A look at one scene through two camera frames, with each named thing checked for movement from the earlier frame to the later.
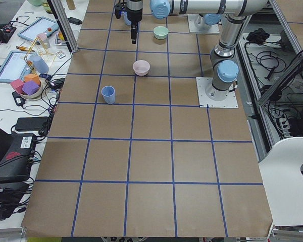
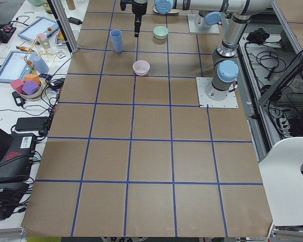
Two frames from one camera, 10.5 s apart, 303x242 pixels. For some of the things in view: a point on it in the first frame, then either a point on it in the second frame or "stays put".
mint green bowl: [160, 32] stays put
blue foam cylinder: [40, 64] stays put
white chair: [289, 192] stays put
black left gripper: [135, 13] -> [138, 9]
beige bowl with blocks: [29, 88] stays put
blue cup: [124, 15] -> [116, 37]
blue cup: [108, 93] -> [118, 44]
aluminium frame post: [58, 10] stays put
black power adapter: [31, 123] stays put
